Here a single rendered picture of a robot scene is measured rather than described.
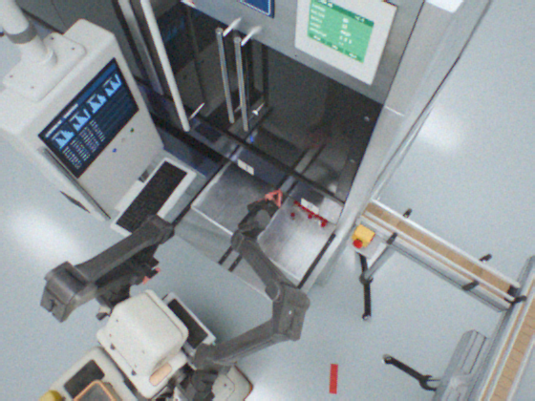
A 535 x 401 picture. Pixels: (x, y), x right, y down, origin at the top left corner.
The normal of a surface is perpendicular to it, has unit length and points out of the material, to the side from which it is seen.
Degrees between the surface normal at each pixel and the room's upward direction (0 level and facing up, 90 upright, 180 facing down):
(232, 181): 0
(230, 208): 0
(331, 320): 0
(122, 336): 48
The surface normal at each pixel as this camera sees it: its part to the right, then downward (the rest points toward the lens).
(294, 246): -0.01, -0.42
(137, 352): -0.52, 0.20
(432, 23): -0.57, 0.75
